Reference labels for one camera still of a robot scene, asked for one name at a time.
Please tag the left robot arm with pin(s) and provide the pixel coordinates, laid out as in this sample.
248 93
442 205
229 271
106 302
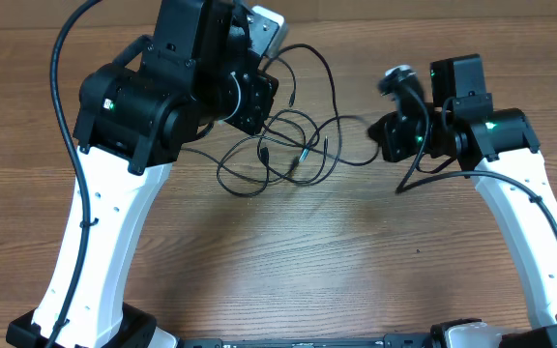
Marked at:
200 66

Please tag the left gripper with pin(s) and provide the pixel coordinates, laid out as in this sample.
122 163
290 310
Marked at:
262 91

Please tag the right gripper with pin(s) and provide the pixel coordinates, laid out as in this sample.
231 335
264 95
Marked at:
389 136

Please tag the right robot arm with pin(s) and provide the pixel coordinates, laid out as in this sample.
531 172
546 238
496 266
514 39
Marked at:
499 151

